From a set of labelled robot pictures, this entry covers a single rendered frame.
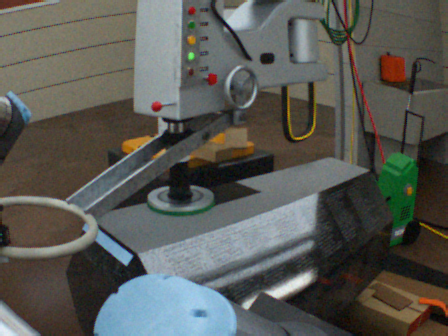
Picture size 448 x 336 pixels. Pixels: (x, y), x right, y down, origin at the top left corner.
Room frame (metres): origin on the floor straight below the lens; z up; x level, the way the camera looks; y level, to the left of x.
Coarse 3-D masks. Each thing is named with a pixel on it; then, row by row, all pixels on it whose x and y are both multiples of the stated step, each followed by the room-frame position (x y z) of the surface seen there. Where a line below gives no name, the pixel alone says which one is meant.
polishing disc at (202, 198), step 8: (152, 192) 1.78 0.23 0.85; (160, 192) 1.78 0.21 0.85; (192, 192) 1.78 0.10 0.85; (200, 192) 1.78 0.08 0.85; (208, 192) 1.78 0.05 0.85; (152, 200) 1.70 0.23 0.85; (160, 200) 1.70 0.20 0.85; (168, 200) 1.70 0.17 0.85; (184, 200) 1.71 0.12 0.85; (192, 200) 1.70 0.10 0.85; (200, 200) 1.70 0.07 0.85; (208, 200) 1.70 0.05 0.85; (160, 208) 1.66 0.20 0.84; (168, 208) 1.64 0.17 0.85; (176, 208) 1.64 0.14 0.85; (184, 208) 1.64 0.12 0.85; (192, 208) 1.65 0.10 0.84; (200, 208) 1.67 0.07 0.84
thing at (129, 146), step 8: (152, 136) 2.79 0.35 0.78; (216, 136) 2.78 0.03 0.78; (224, 136) 2.78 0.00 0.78; (128, 144) 2.67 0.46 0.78; (136, 144) 2.66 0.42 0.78; (248, 144) 2.62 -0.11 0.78; (128, 152) 2.63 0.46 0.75; (160, 152) 2.51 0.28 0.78; (232, 152) 2.53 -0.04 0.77; (240, 152) 2.56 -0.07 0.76; (248, 152) 2.58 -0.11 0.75; (192, 160) 2.40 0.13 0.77; (200, 160) 2.42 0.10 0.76; (224, 160) 2.51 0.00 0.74
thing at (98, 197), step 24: (192, 120) 1.86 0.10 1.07; (216, 120) 1.79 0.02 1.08; (240, 120) 1.82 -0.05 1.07; (144, 144) 1.72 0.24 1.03; (192, 144) 1.71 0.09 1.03; (120, 168) 1.63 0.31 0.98; (144, 168) 1.56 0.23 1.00; (168, 168) 1.63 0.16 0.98; (96, 192) 1.55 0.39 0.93; (120, 192) 1.49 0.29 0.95; (96, 216) 1.41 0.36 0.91
